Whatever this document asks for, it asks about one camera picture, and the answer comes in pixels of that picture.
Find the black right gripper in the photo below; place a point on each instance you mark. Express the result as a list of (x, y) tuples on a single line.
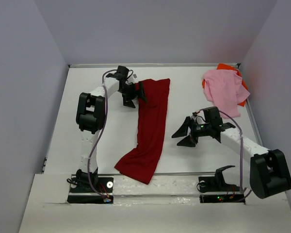
[(183, 130)]

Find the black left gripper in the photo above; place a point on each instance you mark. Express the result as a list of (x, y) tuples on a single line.
[(127, 101)]

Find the dark red t shirt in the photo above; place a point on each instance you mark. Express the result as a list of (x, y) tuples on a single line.
[(141, 162)]

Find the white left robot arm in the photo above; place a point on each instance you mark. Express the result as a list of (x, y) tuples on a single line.
[(92, 113)]

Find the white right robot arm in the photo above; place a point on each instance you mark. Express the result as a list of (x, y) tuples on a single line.
[(263, 171)]

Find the pink t shirt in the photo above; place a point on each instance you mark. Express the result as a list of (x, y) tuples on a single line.
[(223, 92)]

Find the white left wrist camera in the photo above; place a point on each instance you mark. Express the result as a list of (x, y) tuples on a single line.
[(134, 76)]

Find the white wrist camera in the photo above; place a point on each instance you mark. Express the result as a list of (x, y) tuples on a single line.
[(198, 118), (134, 76)]

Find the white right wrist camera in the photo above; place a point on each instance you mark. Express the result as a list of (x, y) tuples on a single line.
[(198, 118)]

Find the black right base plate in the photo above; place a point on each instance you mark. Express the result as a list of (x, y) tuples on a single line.
[(211, 192)]

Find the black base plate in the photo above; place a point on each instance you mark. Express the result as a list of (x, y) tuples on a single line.
[(211, 192), (82, 193)]

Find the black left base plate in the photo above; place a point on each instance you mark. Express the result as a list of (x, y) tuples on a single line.
[(82, 193)]

